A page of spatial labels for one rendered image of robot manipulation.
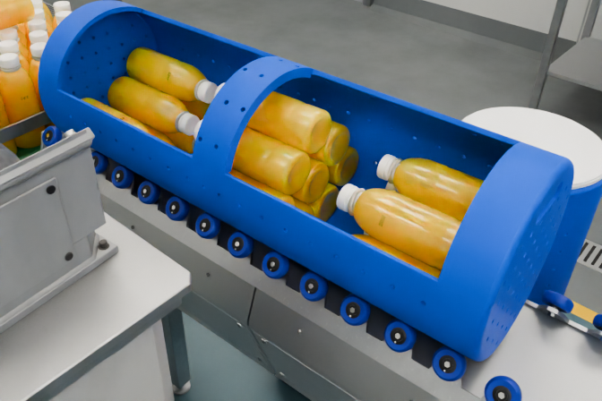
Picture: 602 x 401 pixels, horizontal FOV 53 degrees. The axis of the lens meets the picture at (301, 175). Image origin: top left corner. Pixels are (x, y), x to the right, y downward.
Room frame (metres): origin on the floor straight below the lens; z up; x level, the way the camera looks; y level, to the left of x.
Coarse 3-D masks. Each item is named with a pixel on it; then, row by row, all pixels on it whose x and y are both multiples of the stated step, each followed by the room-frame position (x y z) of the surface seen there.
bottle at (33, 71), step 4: (32, 56) 1.19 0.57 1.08; (32, 60) 1.19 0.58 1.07; (36, 60) 1.19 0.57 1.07; (32, 64) 1.18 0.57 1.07; (36, 64) 1.18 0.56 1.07; (32, 68) 1.18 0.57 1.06; (36, 68) 1.17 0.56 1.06; (32, 72) 1.17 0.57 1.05; (36, 72) 1.17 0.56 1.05; (32, 76) 1.17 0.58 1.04; (36, 76) 1.17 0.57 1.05; (32, 80) 1.17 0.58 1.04; (36, 80) 1.17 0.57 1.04; (36, 84) 1.17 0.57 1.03; (36, 88) 1.17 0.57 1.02; (36, 92) 1.17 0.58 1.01; (40, 100) 1.17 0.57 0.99; (40, 104) 1.17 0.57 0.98; (40, 108) 1.17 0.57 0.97; (48, 124) 1.17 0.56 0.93; (52, 124) 1.17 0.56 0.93
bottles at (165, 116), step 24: (120, 96) 1.03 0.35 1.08; (144, 96) 1.00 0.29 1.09; (168, 96) 1.00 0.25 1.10; (144, 120) 0.98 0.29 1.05; (168, 120) 0.95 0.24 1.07; (192, 120) 0.95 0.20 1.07; (192, 144) 0.98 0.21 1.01; (312, 168) 0.78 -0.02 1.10; (336, 168) 0.83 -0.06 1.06; (312, 192) 0.77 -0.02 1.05; (336, 192) 0.82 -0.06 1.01
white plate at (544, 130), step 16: (480, 112) 1.08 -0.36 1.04; (496, 112) 1.08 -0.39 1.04; (512, 112) 1.08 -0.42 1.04; (528, 112) 1.08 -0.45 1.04; (544, 112) 1.08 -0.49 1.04; (496, 128) 1.01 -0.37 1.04; (512, 128) 1.02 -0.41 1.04; (528, 128) 1.02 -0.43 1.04; (544, 128) 1.02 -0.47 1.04; (560, 128) 1.02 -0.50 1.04; (576, 128) 1.02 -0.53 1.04; (544, 144) 0.96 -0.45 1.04; (560, 144) 0.96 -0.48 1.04; (576, 144) 0.96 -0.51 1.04; (592, 144) 0.96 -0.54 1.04; (576, 160) 0.91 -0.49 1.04; (592, 160) 0.91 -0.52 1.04; (576, 176) 0.86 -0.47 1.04; (592, 176) 0.86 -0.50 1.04
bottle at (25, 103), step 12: (0, 72) 1.13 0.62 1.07; (12, 72) 1.13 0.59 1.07; (24, 72) 1.15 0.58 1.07; (0, 84) 1.12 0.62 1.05; (12, 84) 1.11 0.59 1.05; (24, 84) 1.13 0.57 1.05; (12, 96) 1.11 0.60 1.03; (24, 96) 1.12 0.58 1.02; (36, 96) 1.15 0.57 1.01; (12, 108) 1.11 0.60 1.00; (24, 108) 1.11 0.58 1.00; (36, 108) 1.14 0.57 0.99; (12, 120) 1.11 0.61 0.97; (36, 132) 1.12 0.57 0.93; (24, 144) 1.11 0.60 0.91; (36, 144) 1.12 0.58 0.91
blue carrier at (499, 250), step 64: (64, 64) 0.98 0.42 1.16; (192, 64) 1.14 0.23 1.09; (256, 64) 0.85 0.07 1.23; (64, 128) 0.97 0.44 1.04; (128, 128) 0.84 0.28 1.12; (384, 128) 0.86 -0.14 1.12; (448, 128) 0.77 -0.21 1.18; (192, 192) 0.76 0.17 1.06; (256, 192) 0.67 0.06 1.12; (512, 192) 0.55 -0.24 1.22; (320, 256) 0.60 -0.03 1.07; (384, 256) 0.55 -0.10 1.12; (448, 256) 0.52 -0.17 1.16; (512, 256) 0.50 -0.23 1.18; (448, 320) 0.49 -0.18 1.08; (512, 320) 0.59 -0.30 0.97
